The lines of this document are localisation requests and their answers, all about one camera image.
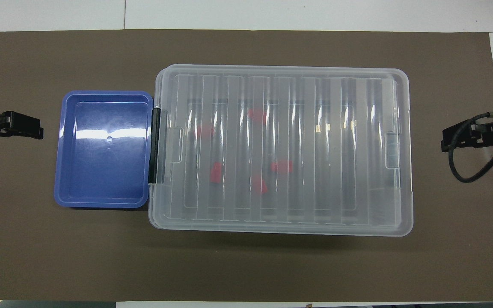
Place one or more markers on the brown table mat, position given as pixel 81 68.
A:
pixel 246 265

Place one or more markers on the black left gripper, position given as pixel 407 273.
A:
pixel 15 122

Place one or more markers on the clear plastic storage box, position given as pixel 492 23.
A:
pixel 306 179

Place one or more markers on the blue plastic tray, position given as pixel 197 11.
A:
pixel 101 171

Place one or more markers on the clear ribbed box lid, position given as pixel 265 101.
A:
pixel 357 92

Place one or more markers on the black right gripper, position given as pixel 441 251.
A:
pixel 469 134

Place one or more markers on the red block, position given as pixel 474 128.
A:
pixel 257 115
pixel 215 172
pixel 203 131
pixel 281 167
pixel 259 185

